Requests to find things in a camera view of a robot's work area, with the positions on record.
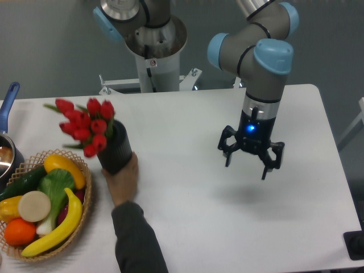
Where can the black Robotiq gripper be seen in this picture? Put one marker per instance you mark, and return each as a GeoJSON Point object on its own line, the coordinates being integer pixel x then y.
{"type": "Point", "coordinates": [254, 133]}

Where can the dark grey ribbed vase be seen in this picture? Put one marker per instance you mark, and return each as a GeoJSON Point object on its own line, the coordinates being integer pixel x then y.
{"type": "Point", "coordinates": [117, 152]}

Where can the red tulip bouquet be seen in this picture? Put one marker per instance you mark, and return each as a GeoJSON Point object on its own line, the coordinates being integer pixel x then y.
{"type": "Point", "coordinates": [91, 126]}

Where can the dark grey sleeved forearm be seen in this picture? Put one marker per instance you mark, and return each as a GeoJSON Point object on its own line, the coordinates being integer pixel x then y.
{"type": "Point", "coordinates": [137, 248]}

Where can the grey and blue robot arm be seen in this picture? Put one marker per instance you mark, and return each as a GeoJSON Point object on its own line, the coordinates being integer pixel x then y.
{"type": "Point", "coordinates": [259, 55]}

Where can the person's bare hand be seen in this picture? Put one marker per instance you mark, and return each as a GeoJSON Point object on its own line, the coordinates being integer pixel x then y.
{"type": "Point", "coordinates": [123, 185]}

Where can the black device at table edge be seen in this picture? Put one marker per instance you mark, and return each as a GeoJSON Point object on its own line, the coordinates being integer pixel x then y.
{"type": "Point", "coordinates": [354, 244]}

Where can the purple eggplant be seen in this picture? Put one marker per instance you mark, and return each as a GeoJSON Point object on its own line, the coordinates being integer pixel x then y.
{"type": "Point", "coordinates": [80, 194]}

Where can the yellow banana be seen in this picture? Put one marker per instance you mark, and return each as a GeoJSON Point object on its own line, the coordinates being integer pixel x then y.
{"type": "Point", "coordinates": [60, 233]}

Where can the green bok choy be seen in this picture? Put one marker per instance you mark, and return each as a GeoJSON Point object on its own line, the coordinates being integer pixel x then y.
{"type": "Point", "coordinates": [53, 185]}

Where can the woven wicker basket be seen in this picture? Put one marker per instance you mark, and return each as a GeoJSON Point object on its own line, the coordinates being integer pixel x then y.
{"type": "Point", "coordinates": [29, 164]}

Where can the beige round wooden disc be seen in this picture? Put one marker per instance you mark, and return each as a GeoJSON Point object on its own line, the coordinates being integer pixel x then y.
{"type": "Point", "coordinates": [34, 206]}

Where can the green cucumber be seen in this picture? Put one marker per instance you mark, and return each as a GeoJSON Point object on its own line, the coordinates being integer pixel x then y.
{"type": "Point", "coordinates": [28, 182]}

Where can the orange fruit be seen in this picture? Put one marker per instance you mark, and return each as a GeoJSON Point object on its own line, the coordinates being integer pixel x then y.
{"type": "Point", "coordinates": [19, 232]}

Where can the yellow bell pepper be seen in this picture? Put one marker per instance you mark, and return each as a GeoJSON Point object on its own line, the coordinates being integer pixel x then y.
{"type": "Point", "coordinates": [9, 209]}

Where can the white frame at right edge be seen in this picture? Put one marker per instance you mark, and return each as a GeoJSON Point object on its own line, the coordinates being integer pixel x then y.
{"type": "Point", "coordinates": [352, 130]}

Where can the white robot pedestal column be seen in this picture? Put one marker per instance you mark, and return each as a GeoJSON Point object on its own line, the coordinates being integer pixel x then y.
{"type": "Point", "coordinates": [157, 56]}

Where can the blue handled saucepan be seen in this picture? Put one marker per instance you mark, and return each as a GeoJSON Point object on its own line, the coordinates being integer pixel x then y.
{"type": "Point", "coordinates": [11, 157]}

